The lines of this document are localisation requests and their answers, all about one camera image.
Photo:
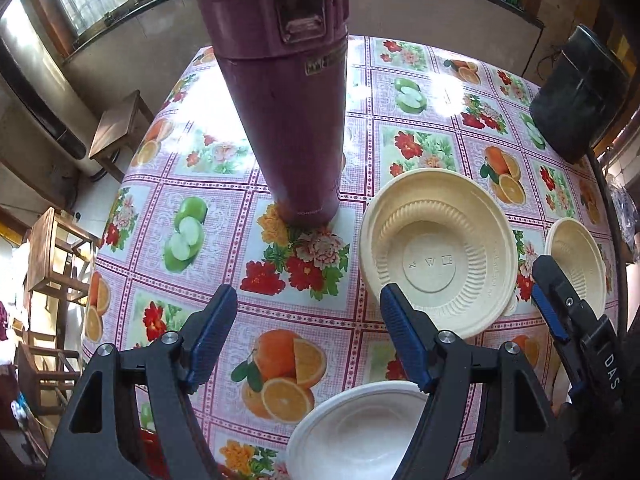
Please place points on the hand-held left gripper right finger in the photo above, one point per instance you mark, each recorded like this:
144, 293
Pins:
402, 340

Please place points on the large cream ribbed bowl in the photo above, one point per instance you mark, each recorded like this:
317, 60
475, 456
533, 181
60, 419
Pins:
435, 220

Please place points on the wooden chair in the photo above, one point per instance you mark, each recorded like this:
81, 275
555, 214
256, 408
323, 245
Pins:
42, 245
37, 375

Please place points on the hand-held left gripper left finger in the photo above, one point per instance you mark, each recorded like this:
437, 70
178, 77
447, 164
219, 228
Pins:
212, 330

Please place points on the crumpled plastic bag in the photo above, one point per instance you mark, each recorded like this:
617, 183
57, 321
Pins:
627, 215

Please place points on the black thermos jug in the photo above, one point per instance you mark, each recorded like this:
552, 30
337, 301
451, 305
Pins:
575, 100

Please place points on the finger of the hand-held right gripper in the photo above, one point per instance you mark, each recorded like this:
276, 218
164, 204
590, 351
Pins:
550, 305

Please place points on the white standing air conditioner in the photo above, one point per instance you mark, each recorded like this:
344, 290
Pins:
30, 70

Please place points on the fruit and flower print tablecloth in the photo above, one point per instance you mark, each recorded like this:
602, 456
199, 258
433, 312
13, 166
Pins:
210, 185

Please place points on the barred window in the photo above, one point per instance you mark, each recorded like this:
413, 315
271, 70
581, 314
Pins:
90, 0

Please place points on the maroon thermos bottle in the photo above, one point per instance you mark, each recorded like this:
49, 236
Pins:
280, 110

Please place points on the wooden stool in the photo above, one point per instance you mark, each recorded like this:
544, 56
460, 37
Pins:
117, 120

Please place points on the white disposable bowl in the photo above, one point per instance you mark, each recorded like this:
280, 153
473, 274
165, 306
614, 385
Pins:
350, 435

